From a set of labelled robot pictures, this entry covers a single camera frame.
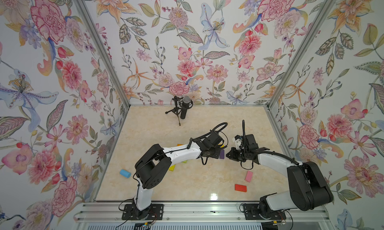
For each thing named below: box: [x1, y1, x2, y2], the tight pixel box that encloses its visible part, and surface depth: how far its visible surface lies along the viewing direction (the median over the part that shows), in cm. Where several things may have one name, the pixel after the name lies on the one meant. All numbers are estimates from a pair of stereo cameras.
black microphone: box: [179, 95, 194, 120], surface depth 100 cm
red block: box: [234, 184, 247, 193], surface depth 84 cm
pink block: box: [245, 170, 253, 183], surface depth 88 cm
